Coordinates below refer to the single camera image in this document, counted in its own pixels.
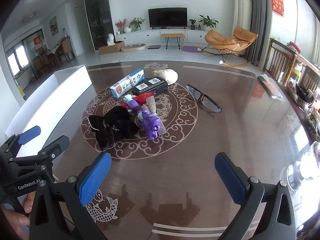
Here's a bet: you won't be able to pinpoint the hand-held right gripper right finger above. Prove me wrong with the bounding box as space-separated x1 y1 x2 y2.
214 152 297 240

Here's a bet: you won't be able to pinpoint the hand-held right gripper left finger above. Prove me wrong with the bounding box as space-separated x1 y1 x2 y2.
29 152 112 240

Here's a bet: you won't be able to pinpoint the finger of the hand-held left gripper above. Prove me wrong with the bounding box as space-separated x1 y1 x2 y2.
0 125 42 157
10 135 70 167

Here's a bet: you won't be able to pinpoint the white box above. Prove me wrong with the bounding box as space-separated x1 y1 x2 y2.
4 65 93 160

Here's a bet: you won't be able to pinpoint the black velvet pouch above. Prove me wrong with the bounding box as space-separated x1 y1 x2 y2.
81 106 140 151

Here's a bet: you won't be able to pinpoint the purple plastic toy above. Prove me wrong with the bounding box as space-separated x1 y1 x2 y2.
122 94 164 140

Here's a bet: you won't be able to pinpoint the black framed glasses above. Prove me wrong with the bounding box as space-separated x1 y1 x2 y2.
185 84 222 113

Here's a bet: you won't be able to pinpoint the silver rhinestone strap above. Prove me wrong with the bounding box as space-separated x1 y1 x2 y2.
140 96 167 137

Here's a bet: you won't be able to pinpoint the blue white toothpaste carton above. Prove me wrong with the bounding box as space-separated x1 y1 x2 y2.
109 69 145 99

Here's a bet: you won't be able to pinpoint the black rectangular box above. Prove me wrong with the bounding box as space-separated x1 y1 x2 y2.
131 77 168 97

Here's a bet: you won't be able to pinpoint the cream knitted pouch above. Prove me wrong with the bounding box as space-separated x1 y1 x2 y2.
151 69 178 85

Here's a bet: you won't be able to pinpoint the brown patterned glass desktop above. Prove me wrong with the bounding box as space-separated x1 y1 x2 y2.
5 61 320 240

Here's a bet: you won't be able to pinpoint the person's left hand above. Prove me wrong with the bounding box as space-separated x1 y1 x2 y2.
0 193 37 230

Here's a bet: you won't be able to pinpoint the clear glass jar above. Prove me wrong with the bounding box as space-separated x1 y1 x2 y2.
280 141 320 190

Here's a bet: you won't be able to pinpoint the wooden dining chairs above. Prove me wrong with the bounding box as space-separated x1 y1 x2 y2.
34 36 75 70

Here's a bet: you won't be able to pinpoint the black item in plastic bag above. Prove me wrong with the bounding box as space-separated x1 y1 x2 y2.
257 75 285 100

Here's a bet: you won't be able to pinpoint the pile of small clutter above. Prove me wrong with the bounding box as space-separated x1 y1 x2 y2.
286 77 320 110

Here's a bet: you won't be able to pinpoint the cardboard box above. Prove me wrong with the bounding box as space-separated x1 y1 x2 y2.
98 41 125 55

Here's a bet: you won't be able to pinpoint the beige cat scratcher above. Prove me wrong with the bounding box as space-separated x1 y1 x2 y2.
122 43 148 53

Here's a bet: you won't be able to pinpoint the wooden slatted chair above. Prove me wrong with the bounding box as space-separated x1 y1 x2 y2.
265 38 293 80

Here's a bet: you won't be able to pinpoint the dark glass display cabinet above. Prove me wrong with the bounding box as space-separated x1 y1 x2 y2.
83 0 112 52

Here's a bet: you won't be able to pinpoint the red flower arrangement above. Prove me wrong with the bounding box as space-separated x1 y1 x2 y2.
115 19 128 34

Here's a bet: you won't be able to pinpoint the orange rocking chair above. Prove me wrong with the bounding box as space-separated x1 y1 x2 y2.
201 26 259 67

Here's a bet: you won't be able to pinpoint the white television cabinet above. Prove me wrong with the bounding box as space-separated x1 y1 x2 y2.
114 27 213 47

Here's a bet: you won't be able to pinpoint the green potted plant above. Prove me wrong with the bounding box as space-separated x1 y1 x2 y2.
129 17 145 32

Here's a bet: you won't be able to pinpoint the orange padded bench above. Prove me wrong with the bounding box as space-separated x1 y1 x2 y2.
161 33 185 49

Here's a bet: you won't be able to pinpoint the large leafy potted plant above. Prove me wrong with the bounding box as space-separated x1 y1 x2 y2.
198 14 219 32

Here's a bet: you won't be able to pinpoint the grey and white curtain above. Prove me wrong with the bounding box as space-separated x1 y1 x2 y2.
234 0 272 65

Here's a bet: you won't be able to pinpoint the black curved television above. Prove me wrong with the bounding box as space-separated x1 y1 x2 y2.
148 7 188 28

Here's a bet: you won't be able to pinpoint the framed wall painting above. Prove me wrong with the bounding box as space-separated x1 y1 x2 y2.
49 16 59 36

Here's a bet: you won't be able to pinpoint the red wall hanging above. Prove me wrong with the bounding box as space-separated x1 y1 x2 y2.
271 0 285 17

